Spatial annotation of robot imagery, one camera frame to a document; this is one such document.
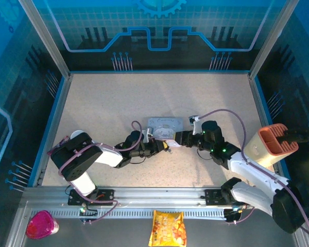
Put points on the pink lidded plastic cup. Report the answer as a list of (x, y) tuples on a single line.
[(40, 225)]

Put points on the purple snack packet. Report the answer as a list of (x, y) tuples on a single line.
[(64, 140)]

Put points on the yellow chips bag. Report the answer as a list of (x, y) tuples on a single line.
[(167, 227)]

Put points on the pale blue cartoon tin box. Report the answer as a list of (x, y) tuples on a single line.
[(164, 126)]

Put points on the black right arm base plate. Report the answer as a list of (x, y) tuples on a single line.
[(213, 196)]

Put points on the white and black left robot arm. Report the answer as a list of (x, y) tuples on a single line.
[(77, 159)]

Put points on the aluminium frame post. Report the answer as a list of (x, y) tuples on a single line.
[(45, 38), (271, 38)]

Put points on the cream holder with orange top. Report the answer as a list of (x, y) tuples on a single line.
[(260, 151)]

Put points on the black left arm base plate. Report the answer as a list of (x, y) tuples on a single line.
[(105, 196)]

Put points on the aluminium mounting rail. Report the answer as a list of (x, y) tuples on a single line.
[(157, 196)]

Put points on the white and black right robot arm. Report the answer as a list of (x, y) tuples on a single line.
[(255, 175)]

